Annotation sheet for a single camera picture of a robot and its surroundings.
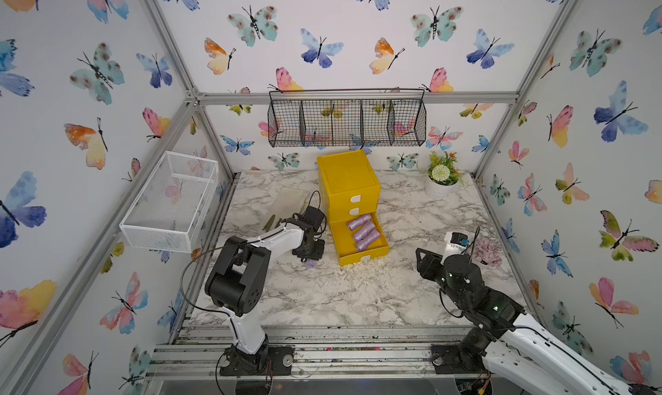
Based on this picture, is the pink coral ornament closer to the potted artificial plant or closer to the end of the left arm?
the potted artificial plant

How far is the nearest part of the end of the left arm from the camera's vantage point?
723 millimetres

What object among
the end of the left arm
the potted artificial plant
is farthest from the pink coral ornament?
the end of the left arm

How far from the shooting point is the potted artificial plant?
101 cm

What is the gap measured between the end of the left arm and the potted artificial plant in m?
0.49
